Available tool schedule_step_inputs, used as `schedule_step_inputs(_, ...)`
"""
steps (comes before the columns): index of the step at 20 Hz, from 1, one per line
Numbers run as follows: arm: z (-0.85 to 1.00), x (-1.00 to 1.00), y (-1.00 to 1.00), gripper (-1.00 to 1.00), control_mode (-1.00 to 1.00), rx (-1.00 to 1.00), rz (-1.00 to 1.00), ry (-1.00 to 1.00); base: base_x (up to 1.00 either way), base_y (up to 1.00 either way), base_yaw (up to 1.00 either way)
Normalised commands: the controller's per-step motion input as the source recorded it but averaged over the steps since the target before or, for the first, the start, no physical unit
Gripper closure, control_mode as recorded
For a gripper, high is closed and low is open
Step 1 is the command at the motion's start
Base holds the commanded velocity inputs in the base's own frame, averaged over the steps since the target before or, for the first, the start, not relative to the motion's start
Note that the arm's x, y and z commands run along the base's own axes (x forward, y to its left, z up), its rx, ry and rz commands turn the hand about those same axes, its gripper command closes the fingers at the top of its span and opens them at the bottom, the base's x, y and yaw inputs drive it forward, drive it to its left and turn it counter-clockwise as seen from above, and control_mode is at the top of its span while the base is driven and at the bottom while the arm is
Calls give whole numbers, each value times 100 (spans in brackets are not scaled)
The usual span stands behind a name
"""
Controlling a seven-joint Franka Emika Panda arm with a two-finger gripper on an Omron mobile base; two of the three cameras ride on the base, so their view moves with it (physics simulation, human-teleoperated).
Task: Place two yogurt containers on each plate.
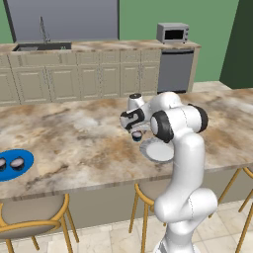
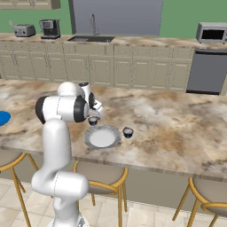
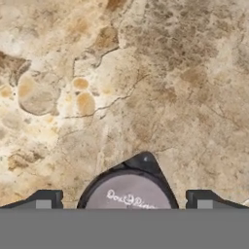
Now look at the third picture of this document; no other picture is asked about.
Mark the black yogurt container grey lid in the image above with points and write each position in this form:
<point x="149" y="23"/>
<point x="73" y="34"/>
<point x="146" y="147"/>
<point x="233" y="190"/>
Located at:
<point x="129" y="191"/>

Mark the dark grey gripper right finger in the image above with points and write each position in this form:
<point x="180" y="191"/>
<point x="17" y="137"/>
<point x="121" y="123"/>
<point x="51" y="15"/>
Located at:
<point x="201" y="198"/>

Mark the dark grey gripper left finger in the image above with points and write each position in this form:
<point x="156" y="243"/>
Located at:
<point x="48" y="198"/>

